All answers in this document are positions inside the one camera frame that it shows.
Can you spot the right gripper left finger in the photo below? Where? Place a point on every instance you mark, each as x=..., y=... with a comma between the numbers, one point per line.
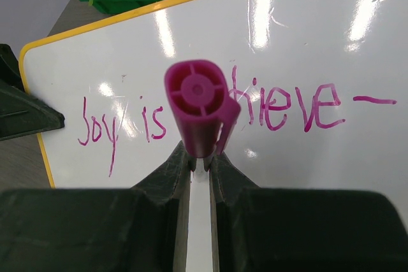
x=142, y=228

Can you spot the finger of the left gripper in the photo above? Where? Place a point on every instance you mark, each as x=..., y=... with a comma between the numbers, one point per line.
x=21, y=113

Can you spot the orange framed whiteboard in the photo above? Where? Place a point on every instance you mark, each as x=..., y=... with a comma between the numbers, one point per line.
x=322, y=86

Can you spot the pink whiteboard marker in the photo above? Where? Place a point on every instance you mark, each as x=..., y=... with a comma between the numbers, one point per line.
x=204, y=111

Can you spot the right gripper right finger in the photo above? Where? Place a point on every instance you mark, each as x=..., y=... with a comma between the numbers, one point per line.
x=268, y=229

